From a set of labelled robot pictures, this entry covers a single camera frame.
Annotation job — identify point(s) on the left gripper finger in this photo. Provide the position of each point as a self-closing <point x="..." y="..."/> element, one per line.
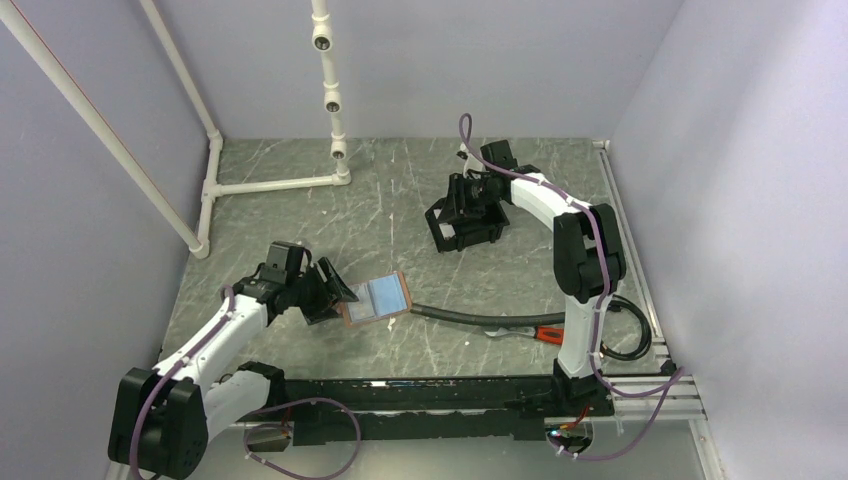
<point x="336" y="289"/>
<point x="319" y="309"/>

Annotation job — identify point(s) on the red handled pruning shears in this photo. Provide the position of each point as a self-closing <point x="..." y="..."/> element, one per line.
<point x="545" y="334"/>

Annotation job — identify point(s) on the grey credit card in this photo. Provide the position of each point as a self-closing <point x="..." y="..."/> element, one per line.
<point x="358" y="313"/>

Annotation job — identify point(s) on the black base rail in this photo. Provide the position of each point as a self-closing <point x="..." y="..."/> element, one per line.
<point x="520" y="407"/>

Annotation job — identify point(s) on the aluminium frame rail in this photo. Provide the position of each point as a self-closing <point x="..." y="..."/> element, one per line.
<point x="683" y="403"/>

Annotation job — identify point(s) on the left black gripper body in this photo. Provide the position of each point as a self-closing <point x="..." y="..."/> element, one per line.
<point x="307" y="287"/>

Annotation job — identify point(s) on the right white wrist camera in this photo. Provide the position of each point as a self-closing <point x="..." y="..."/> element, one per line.
<point x="470" y="162"/>

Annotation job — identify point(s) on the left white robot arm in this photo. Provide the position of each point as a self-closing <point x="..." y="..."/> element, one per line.
<point x="165" y="416"/>

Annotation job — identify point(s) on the brown leather card holder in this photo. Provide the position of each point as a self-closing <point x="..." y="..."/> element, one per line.
<point x="388" y="294"/>

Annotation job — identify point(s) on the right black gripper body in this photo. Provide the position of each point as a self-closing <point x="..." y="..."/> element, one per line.
<point x="479" y="192"/>

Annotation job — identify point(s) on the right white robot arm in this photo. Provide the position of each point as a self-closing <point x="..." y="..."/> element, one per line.
<point x="587" y="262"/>

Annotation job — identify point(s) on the black plastic card tray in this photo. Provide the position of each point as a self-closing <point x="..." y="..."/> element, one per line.
<point x="486" y="229"/>

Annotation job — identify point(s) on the white cards in tray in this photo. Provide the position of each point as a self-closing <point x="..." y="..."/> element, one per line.
<point x="448" y="232"/>

